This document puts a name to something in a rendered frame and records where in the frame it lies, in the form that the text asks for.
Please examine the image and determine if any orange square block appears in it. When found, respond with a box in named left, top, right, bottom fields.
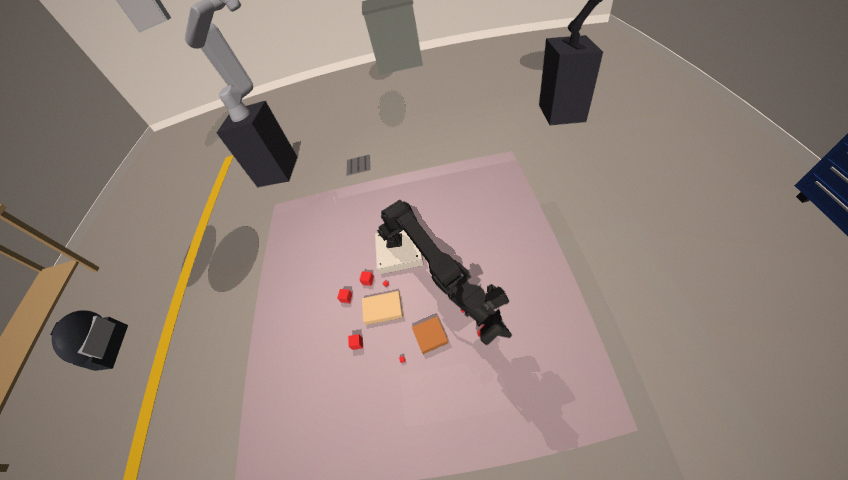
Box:
left=412, top=316, right=448, bottom=354

